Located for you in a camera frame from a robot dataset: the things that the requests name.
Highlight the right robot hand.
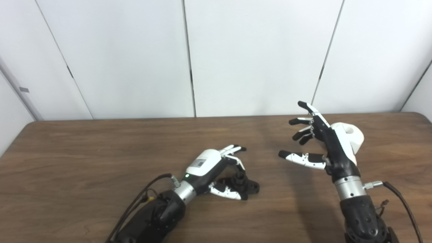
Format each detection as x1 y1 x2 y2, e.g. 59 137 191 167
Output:
278 101 361 183

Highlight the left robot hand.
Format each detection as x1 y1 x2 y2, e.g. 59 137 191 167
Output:
184 145 248 200

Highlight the round white piece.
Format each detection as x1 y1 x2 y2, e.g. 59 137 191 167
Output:
330 122 365 166

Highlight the black flanged holder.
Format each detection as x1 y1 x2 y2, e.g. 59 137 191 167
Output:
216 171 260 197

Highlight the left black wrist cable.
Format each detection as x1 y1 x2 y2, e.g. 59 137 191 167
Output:
105 173 181 243

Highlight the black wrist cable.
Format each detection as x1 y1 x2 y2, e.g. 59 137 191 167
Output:
363 181 424 243
105 173 181 243

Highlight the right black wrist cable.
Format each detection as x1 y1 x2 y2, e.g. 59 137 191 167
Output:
363 181 424 243

